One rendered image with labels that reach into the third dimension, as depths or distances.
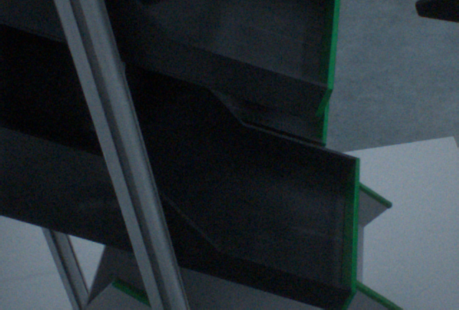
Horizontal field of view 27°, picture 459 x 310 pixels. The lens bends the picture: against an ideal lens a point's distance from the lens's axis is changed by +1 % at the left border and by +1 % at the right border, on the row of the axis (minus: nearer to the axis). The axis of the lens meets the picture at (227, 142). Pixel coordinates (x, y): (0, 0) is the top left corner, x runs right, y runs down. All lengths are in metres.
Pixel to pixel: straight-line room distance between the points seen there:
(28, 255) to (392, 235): 0.45
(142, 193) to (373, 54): 2.44
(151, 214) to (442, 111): 2.20
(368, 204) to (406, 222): 0.21
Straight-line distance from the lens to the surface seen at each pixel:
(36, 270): 1.19
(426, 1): 0.67
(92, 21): 0.46
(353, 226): 0.65
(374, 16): 3.12
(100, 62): 0.47
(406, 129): 2.64
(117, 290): 0.64
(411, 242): 1.12
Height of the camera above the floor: 1.66
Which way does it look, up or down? 38 degrees down
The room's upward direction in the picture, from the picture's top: 12 degrees counter-clockwise
